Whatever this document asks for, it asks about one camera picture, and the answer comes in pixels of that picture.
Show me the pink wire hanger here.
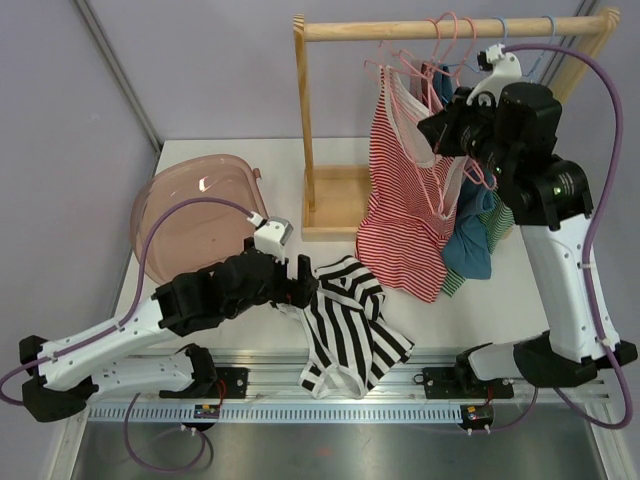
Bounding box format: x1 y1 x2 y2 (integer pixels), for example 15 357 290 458
363 41 449 219
408 11 472 87
463 17 497 191

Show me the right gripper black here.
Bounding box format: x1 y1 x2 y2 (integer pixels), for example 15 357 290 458
420 88 515 181

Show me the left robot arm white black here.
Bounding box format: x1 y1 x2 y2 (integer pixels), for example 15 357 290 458
19 248 319 423

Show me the green white striped tank top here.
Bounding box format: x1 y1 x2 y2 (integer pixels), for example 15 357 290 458
441 193 514 297

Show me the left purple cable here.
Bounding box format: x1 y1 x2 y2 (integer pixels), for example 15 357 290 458
0 197 264 472

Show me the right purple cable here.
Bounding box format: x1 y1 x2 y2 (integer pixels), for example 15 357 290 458
504 42 634 430

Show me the red white striped tank top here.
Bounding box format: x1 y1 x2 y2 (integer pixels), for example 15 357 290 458
356 90 466 303

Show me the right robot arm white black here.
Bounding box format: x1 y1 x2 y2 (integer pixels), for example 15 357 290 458
418 82 638 396

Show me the mauve pink tank top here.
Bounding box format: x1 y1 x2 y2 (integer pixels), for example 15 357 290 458
409 60 446 114

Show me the aluminium mounting rail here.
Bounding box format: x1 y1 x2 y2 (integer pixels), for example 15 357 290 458
81 338 608 400

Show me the white slotted cable duct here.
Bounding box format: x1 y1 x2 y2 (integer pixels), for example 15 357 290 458
89 402 462 424

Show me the black white striped tank top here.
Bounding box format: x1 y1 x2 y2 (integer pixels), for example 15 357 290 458
276 256 414 400

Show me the purple cable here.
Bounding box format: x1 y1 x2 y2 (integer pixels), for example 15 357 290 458
504 42 634 430
0 197 264 472

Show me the blue wire hanger left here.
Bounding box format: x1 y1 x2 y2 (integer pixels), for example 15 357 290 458
445 17 508 74

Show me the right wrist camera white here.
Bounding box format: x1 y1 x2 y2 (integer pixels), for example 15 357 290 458
466 43 522 106

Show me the pink translucent plastic basin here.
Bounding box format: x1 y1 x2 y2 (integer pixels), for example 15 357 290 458
130 154 267 284

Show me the teal blue tank top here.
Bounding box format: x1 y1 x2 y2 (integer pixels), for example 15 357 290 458
430 62 494 280

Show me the wooden clothes rack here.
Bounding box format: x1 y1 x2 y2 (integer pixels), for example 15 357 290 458
293 7 621 241

